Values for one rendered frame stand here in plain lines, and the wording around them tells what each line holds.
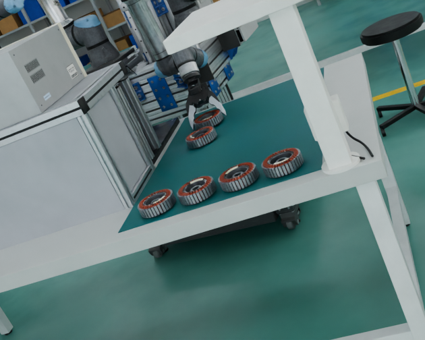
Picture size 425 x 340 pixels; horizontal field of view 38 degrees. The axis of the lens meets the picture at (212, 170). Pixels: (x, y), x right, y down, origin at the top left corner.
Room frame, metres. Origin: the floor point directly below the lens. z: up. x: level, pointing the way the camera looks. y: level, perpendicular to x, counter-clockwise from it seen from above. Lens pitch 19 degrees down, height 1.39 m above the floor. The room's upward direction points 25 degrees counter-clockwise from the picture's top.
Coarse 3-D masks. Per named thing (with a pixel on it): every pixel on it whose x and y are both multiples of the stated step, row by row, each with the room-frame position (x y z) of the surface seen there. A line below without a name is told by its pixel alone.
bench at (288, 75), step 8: (424, 24) 4.29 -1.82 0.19; (360, 48) 4.44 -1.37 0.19; (368, 48) 4.42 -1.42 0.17; (336, 56) 4.50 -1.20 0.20; (344, 56) 4.49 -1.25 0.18; (320, 64) 4.55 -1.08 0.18; (328, 64) 4.53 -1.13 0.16; (272, 80) 4.67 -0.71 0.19; (280, 80) 4.65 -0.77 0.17; (248, 88) 4.74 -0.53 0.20; (256, 88) 4.72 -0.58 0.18; (240, 96) 4.77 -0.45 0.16
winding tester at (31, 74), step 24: (24, 48) 1.96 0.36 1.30; (48, 48) 2.09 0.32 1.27; (72, 48) 2.23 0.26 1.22; (0, 72) 1.89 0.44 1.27; (24, 72) 1.90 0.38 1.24; (48, 72) 2.02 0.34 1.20; (72, 72) 2.16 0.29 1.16; (0, 96) 1.91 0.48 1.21; (24, 96) 1.88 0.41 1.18; (48, 96) 1.95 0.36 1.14; (0, 120) 1.92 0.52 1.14
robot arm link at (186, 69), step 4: (184, 64) 2.37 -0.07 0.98; (188, 64) 2.37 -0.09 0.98; (192, 64) 2.37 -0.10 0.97; (196, 64) 2.40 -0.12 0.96; (180, 68) 2.38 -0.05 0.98; (184, 68) 2.37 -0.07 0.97; (188, 68) 2.36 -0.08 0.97; (192, 68) 2.36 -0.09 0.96; (196, 68) 2.37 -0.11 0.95; (180, 72) 2.38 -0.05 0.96; (184, 72) 2.36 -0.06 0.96; (188, 72) 2.36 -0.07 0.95; (192, 72) 2.36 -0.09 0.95; (184, 76) 2.37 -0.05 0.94
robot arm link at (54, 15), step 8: (40, 0) 3.13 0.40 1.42; (48, 0) 3.13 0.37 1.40; (56, 0) 3.15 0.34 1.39; (48, 8) 3.13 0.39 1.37; (56, 8) 3.14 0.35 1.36; (48, 16) 3.15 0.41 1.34; (56, 16) 3.13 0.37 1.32; (64, 16) 3.15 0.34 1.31; (64, 24) 3.13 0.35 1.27; (72, 24) 3.15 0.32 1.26; (72, 40) 3.11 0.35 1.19
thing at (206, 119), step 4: (208, 112) 2.31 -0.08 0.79; (212, 112) 2.29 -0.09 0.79; (216, 112) 2.26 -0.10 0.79; (220, 112) 2.25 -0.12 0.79; (200, 116) 2.30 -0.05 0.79; (204, 116) 2.30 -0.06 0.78; (208, 116) 2.30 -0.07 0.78; (212, 116) 2.22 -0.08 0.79; (216, 116) 2.22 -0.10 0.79; (220, 116) 2.24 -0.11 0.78; (196, 120) 2.27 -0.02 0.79; (200, 120) 2.28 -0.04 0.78; (204, 120) 2.22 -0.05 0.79; (208, 120) 2.22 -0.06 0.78; (212, 120) 2.21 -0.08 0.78; (216, 120) 2.22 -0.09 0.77; (220, 120) 2.23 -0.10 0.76; (196, 124) 2.24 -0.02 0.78; (200, 124) 2.22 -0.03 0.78; (204, 124) 2.22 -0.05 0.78; (208, 124) 2.21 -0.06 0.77; (212, 124) 2.21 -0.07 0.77; (216, 124) 2.22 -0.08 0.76; (196, 128) 2.25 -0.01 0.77; (200, 128) 2.23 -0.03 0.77
